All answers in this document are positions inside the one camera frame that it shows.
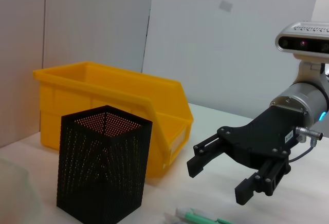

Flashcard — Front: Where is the black mesh pen holder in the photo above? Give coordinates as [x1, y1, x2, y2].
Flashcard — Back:
[56, 105, 153, 217]

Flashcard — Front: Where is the mint green utility knife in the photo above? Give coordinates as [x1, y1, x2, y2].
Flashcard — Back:
[176, 208, 234, 224]

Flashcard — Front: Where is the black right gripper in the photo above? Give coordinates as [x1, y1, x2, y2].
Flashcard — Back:
[187, 105, 313, 206]

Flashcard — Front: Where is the pale green glass fruit bowl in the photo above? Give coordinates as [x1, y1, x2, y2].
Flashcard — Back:
[0, 157, 43, 224]

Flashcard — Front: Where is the yellow plastic bin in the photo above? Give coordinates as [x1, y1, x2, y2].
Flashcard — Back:
[32, 61, 194, 180]

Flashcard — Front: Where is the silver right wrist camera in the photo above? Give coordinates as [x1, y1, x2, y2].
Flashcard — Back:
[275, 22, 329, 62]

